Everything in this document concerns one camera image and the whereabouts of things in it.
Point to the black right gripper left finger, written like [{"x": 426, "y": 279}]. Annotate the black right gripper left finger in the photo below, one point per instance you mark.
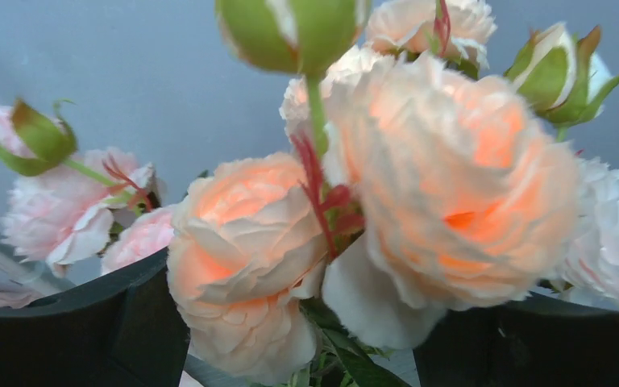
[{"x": 122, "y": 329}]

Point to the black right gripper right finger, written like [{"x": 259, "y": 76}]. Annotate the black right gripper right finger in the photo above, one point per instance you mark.
[{"x": 541, "y": 341}]

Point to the peach rose bud stem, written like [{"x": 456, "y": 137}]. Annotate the peach rose bud stem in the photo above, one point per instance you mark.
[{"x": 415, "y": 188}]

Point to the orange pink rose stem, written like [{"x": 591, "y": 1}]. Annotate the orange pink rose stem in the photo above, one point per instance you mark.
[{"x": 409, "y": 25}]

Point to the white clothes rack stand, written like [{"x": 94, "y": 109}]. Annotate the white clothes rack stand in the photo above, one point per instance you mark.
[{"x": 34, "y": 275}]

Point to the pink artificial rose stem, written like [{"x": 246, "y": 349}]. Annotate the pink artificial rose stem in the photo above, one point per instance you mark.
[{"x": 566, "y": 82}]

